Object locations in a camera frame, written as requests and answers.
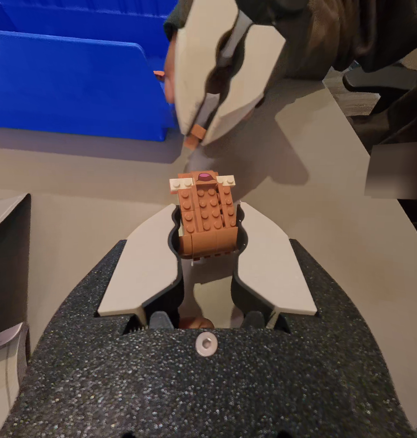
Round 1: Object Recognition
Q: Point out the lego instruction booklet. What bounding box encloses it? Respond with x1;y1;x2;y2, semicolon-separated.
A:
0;193;32;397

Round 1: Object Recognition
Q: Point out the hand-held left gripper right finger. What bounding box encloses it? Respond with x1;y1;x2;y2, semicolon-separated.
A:
232;201;318;317

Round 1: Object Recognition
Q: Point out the small brown lego plate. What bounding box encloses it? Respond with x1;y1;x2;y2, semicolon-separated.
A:
184;124;207;150

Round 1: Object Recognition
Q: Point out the brown lego assembly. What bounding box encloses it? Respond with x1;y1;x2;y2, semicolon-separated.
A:
169;170;240;264

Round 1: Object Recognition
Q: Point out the blue plastic bin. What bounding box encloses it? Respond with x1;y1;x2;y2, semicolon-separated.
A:
0;0;182;142

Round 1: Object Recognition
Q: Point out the person's right forearm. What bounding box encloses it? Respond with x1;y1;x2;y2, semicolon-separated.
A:
236;0;417;81

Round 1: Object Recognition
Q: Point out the person's right hand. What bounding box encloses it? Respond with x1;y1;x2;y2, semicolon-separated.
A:
164;44;178;105

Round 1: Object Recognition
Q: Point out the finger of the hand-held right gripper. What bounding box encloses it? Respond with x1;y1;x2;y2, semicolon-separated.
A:
201;24;287;146
175;0;240;136

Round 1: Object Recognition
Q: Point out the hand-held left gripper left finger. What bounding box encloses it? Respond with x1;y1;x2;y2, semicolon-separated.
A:
97;204;185;326

